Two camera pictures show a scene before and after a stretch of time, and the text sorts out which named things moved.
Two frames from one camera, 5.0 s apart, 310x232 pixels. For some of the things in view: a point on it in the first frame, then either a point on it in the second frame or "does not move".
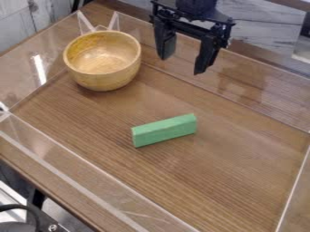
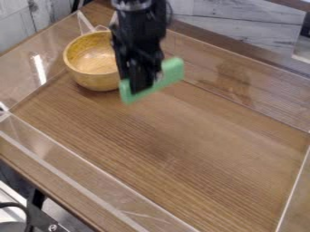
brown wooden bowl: [102, 59] does not move
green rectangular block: [164, 130] to [173, 72]
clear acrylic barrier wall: [141, 146] does not move
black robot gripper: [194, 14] to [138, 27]
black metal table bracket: [49, 224] does not move
